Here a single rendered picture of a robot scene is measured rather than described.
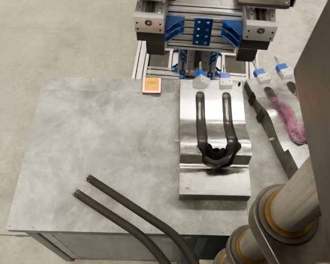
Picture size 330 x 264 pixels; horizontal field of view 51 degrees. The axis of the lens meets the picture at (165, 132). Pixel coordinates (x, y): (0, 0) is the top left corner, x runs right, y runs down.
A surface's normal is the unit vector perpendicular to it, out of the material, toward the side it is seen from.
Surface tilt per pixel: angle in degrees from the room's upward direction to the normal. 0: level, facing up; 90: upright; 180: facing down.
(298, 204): 90
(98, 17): 0
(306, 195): 90
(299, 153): 0
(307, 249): 0
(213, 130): 28
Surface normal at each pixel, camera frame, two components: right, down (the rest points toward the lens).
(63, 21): 0.00, -0.50
